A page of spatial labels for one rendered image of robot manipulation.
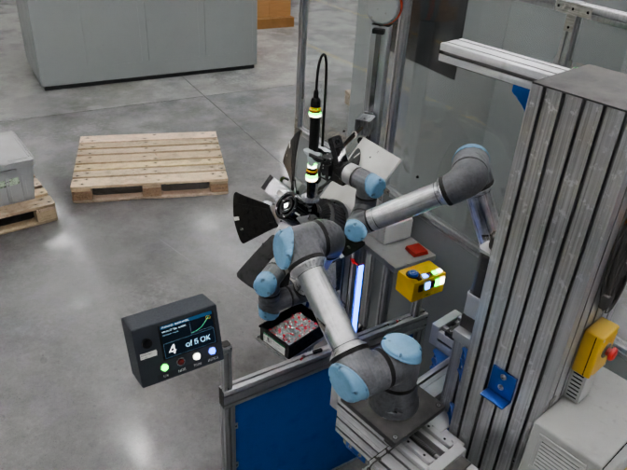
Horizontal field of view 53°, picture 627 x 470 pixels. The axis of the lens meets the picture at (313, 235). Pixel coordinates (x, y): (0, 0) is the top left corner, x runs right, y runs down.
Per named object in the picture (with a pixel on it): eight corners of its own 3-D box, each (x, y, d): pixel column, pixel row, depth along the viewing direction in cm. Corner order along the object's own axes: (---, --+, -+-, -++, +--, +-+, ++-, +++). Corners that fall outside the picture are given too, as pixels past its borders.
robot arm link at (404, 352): (426, 382, 180) (433, 347, 173) (389, 399, 174) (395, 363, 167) (400, 357, 189) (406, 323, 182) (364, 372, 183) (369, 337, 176)
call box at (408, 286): (425, 281, 253) (429, 258, 248) (442, 294, 246) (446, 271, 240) (394, 292, 246) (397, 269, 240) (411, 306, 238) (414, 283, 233)
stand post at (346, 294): (337, 380, 338) (355, 190, 277) (346, 391, 331) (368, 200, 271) (330, 383, 336) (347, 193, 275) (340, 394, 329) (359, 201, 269)
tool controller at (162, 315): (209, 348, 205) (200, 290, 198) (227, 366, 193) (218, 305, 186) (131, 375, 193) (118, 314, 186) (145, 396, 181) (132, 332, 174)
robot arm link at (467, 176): (494, 200, 185) (352, 251, 208) (494, 184, 195) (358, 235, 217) (478, 166, 182) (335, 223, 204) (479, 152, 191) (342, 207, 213)
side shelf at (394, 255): (387, 225, 317) (388, 219, 316) (435, 260, 292) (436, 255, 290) (349, 236, 306) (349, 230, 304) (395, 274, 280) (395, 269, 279)
